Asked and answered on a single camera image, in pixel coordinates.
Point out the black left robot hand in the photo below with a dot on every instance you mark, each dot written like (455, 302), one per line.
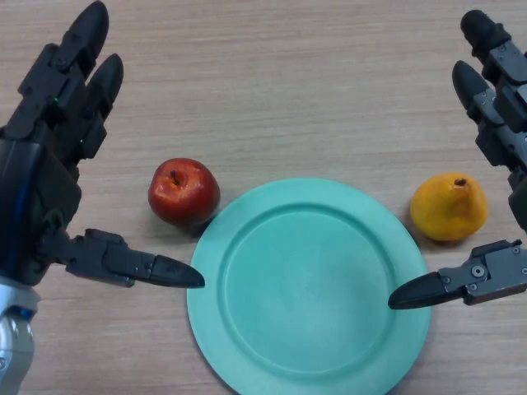
(37, 177)

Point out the green round plate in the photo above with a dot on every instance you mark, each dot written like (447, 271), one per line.
(309, 288)

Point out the red apple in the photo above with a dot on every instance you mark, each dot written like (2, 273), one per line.
(183, 191)

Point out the yellow pear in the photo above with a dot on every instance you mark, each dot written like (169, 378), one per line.
(449, 207)

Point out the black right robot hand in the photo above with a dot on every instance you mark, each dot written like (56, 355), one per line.
(500, 107)

